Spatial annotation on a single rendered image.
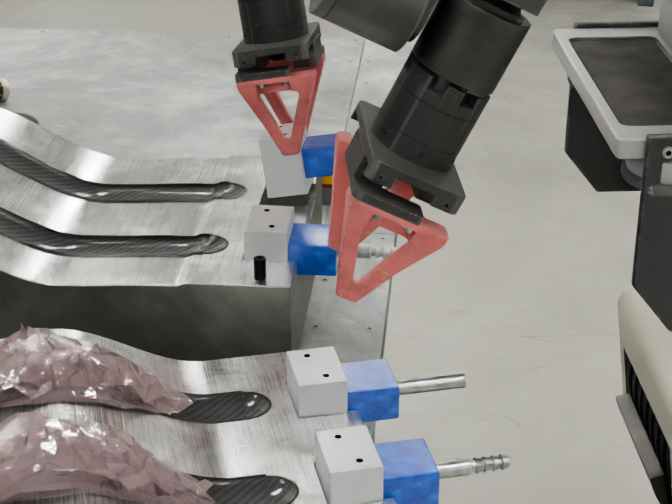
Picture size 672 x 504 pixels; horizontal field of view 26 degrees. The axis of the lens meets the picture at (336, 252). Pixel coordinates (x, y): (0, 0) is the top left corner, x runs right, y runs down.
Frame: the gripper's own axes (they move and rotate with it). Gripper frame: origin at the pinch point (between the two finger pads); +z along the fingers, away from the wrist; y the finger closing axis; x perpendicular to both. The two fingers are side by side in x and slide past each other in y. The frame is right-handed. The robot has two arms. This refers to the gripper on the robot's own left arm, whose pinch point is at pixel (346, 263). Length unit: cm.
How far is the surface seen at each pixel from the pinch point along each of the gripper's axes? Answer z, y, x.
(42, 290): 20.9, -19.9, -15.3
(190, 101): 23, -82, -2
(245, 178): 12.3, -38.1, -0.9
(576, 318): 63, -165, 98
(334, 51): 15, -99, 14
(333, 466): 10.8, 6.7, 3.9
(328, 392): 11.4, -3.6, 4.6
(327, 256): 9.0, -20.8, 4.6
